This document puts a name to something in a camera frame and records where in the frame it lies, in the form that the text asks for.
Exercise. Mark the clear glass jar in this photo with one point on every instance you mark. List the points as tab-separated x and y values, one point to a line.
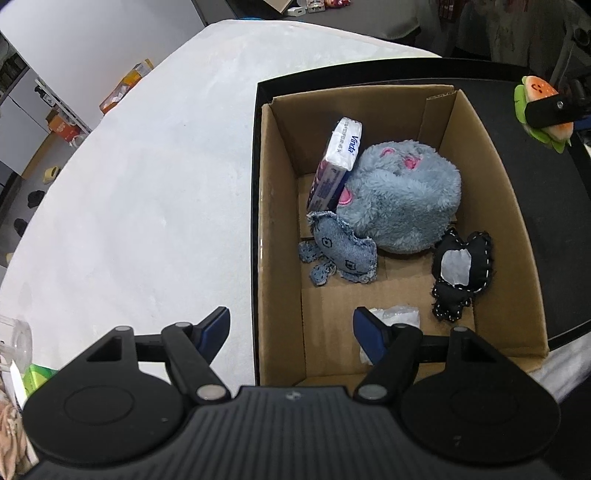
14	341

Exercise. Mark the orange box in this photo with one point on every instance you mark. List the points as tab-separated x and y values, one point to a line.
127	85

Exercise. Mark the white plastic packet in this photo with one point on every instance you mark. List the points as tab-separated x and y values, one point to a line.
401	316

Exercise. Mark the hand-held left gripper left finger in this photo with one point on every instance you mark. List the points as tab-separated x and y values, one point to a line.
214	330

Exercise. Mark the black tray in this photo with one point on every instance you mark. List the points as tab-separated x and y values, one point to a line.
554	194

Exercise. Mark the dark padded bench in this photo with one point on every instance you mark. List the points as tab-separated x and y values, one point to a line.
360	23

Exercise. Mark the black fabric toy white patch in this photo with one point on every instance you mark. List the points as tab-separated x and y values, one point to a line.
480	258

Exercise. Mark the burger plush toy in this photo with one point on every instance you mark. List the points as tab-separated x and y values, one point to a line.
538	90

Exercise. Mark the grey plush toy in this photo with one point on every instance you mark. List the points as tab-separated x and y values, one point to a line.
406	203

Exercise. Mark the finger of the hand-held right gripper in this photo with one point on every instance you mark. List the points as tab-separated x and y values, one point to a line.
549	110

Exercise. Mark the white charger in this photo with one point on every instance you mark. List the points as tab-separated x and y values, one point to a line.
296	10

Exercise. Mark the beige cloth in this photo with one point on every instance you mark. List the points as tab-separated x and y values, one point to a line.
11	434

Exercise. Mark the black slipper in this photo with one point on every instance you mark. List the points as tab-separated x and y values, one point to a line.
21	226
34	198

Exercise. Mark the denim fabric toy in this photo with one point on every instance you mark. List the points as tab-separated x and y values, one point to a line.
339	244

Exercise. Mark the purple tissue pack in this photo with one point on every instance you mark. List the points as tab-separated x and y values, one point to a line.
339	152

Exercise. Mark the green packet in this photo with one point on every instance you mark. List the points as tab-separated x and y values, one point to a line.
39	376

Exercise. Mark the yellow slipper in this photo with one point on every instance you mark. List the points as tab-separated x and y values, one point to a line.
50	173

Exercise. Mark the orange white carton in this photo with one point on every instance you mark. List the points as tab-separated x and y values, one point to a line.
64	127

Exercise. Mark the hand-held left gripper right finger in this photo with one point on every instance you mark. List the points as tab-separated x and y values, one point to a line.
369	334

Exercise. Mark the cardboard box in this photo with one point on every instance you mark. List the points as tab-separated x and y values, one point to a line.
489	184

